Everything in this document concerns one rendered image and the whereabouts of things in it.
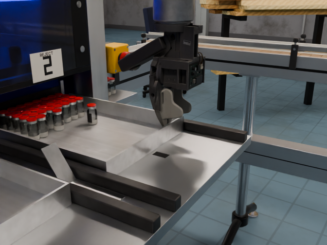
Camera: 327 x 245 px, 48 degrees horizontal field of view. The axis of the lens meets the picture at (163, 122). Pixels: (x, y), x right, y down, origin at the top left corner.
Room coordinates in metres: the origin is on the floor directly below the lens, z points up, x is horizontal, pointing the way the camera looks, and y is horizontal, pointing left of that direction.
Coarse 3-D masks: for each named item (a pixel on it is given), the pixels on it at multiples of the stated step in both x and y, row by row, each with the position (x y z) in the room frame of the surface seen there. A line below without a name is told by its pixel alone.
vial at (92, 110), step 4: (88, 108) 0.78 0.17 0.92; (92, 108) 0.78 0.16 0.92; (88, 112) 0.78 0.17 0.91; (92, 112) 0.77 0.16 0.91; (96, 112) 0.78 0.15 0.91; (92, 116) 0.77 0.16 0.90; (96, 116) 0.78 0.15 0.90; (92, 120) 0.77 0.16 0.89; (96, 120) 0.78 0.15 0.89; (92, 124) 0.77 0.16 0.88
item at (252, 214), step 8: (248, 208) 1.58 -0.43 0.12; (256, 208) 1.68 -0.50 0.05; (232, 216) 1.50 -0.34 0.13; (240, 216) 1.48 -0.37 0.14; (248, 216) 1.49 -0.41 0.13; (256, 216) 1.67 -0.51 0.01; (232, 224) 1.44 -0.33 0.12; (240, 224) 1.46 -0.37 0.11; (232, 232) 1.40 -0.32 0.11; (224, 240) 1.37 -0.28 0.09; (232, 240) 1.37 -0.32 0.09
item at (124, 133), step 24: (72, 120) 0.81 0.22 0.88; (120, 120) 0.81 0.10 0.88; (144, 120) 0.79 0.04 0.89; (24, 144) 0.63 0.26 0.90; (48, 144) 0.59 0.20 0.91; (72, 144) 0.67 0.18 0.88; (96, 144) 0.67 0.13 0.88; (120, 144) 0.67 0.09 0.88; (144, 144) 0.62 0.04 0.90; (120, 168) 0.55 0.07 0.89
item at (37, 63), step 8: (32, 56) 0.74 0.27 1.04; (40, 56) 0.76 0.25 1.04; (56, 56) 0.79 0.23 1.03; (32, 64) 0.74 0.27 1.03; (40, 64) 0.75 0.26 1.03; (56, 64) 0.79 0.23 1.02; (32, 72) 0.73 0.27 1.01; (40, 72) 0.75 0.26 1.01; (56, 72) 0.79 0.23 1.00; (40, 80) 0.75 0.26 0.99
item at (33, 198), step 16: (0, 160) 0.53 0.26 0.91; (0, 176) 0.53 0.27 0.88; (16, 176) 0.51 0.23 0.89; (32, 176) 0.49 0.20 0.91; (48, 176) 0.48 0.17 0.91; (0, 192) 0.48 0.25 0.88; (16, 192) 0.48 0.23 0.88; (32, 192) 0.48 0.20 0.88; (48, 192) 0.48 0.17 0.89; (64, 192) 0.45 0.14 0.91; (0, 208) 0.44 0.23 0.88; (16, 208) 0.44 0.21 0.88; (32, 208) 0.40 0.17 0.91; (48, 208) 0.42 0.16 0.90; (64, 208) 0.44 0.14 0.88; (0, 224) 0.36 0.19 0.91; (16, 224) 0.38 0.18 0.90; (32, 224) 0.40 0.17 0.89; (0, 240) 0.36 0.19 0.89; (16, 240) 0.37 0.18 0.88
